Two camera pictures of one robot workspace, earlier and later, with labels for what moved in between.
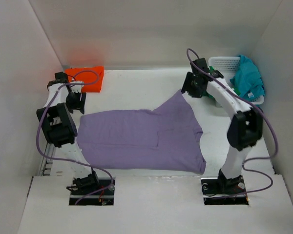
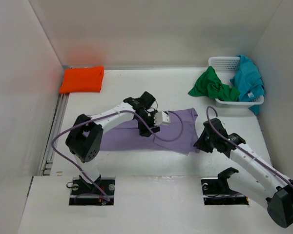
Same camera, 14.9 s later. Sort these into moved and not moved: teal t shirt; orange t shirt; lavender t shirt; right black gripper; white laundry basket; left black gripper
Moved: left black gripper; right black gripper; lavender t shirt
Not moved: orange t shirt; teal t shirt; white laundry basket
